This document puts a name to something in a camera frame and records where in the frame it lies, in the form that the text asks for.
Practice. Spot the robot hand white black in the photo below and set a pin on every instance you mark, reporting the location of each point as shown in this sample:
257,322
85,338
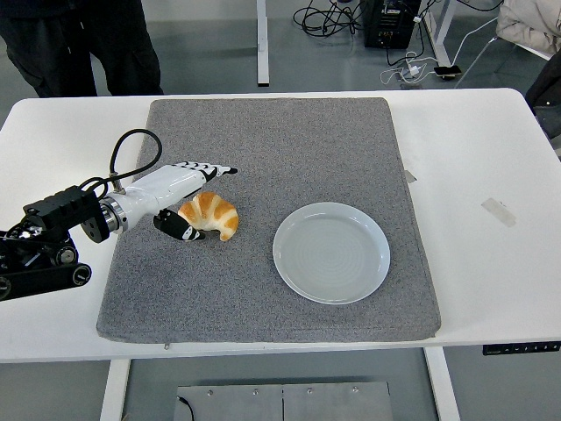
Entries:
162,188

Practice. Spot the croissant bread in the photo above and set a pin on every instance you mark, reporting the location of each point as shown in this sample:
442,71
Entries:
219,215

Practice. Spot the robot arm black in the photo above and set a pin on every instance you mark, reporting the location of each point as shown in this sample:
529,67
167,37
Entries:
57,210

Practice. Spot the grey round plate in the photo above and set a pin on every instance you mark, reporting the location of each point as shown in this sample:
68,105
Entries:
331,254

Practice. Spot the grey metal plate with screws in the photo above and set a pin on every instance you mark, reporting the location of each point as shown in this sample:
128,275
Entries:
333,403

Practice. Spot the grey fabric mat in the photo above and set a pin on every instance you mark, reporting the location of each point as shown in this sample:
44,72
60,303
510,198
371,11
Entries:
263,131

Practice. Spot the person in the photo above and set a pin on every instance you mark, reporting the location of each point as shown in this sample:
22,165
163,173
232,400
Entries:
127,52

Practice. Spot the white table leg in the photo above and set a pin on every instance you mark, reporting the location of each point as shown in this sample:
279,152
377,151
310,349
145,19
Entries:
114,390
442,386

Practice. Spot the small grey tape piece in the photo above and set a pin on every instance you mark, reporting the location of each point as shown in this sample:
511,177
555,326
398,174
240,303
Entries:
410,175

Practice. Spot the black computer case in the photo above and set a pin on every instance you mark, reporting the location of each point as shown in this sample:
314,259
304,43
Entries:
390,26

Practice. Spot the black phone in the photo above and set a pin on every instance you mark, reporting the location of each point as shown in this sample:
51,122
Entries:
448,71

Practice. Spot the large grey tape piece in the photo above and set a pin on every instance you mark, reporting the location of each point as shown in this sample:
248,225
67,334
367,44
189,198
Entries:
499,211

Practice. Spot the black table control panel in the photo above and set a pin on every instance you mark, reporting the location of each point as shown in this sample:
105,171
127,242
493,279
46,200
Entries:
521,349

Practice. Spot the black fabric object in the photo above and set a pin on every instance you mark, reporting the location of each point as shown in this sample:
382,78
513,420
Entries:
548,87

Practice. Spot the beige jacket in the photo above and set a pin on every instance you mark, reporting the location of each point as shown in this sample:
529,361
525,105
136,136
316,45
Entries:
530,22

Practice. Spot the white far table post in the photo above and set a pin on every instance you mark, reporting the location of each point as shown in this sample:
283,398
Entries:
262,44

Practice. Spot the white slanted frame leg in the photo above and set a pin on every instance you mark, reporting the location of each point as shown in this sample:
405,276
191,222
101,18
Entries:
440,35

